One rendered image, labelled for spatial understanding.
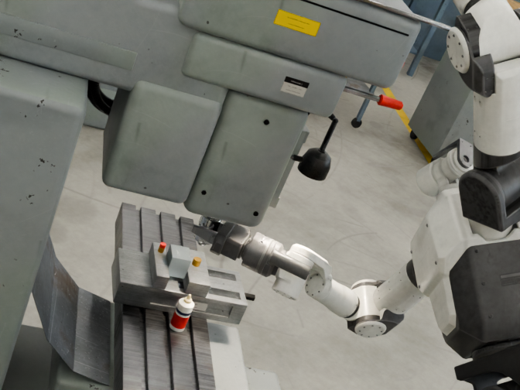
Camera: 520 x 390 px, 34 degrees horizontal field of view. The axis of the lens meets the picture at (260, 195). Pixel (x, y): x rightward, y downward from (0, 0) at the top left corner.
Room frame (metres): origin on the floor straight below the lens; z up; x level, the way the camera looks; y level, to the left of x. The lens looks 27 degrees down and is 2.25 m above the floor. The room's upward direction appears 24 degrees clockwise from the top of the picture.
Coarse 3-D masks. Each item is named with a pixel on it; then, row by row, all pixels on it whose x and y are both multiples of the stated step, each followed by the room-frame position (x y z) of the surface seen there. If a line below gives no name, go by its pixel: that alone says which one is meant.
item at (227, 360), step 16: (112, 304) 1.85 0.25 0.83; (112, 320) 1.79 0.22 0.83; (112, 336) 1.73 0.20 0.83; (224, 336) 1.92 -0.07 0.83; (112, 352) 1.67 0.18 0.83; (224, 352) 1.85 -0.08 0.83; (240, 352) 1.88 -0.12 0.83; (64, 368) 1.55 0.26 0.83; (112, 368) 1.62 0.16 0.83; (224, 368) 1.79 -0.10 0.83; (240, 368) 1.82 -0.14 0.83; (64, 384) 1.51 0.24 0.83; (80, 384) 1.53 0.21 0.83; (96, 384) 1.54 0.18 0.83; (112, 384) 1.57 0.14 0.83; (224, 384) 1.73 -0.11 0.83; (240, 384) 1.76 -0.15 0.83
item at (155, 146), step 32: (128, 96) 1.55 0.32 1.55; (160, 96) 1.55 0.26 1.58; (192, 96) 1.58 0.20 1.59; (128, 128) 1.54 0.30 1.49; (160, 128) 1.56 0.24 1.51; (192, 128) 1.58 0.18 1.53; (128, 160) 1.55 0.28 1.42; (160, 160) 1.57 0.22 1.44; (192, 160) 1.59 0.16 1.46; (160, 192) 1.58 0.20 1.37
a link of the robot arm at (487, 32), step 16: (464, 0) 1.43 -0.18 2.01; (480, 0) 1.41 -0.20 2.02; (496, 0) 1.42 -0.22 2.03; (464, 16) 1.40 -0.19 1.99; (480, 16) 1.39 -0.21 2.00; (496, 16) 1.39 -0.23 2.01; (512, 16) 1.40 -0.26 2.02; (464, 32) 1.38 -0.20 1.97; (480, 32) 1.38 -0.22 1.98; (496, 32) 1.39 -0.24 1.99; (512, 32) 1.40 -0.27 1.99; (480, 48) 1.37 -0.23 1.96; (496, 48) 1.38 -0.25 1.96; (512, 48) 1.40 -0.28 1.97
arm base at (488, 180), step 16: (464, 176) 1.44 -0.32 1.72; (480, 176) 1.42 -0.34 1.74; (464, 192) 1.45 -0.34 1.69; (480, 192) 1.42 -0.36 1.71; (496, 192) 1.40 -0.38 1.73; (464, 208) 1.46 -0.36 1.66; (480, 208) 1.43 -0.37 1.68; (496, 208) 1.40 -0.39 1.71; (512, 208) 1.44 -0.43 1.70; (496, 224) 1.41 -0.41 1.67
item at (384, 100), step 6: (348, 90) 1.69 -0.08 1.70; (354, 90) 1.70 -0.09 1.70; (360, 96) 1.70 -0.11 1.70; (366, 96) 1.71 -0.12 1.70; (372, 96) 1.71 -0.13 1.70; (378, 96) 1.72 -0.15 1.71; (384, 96) 1.72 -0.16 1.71; (378, 102) 1.72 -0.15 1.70; (384, 102) 1.71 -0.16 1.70; (390, 102) 1.72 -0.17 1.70; (396, 102) 1.73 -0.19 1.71; (396, 108) 1.73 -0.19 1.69
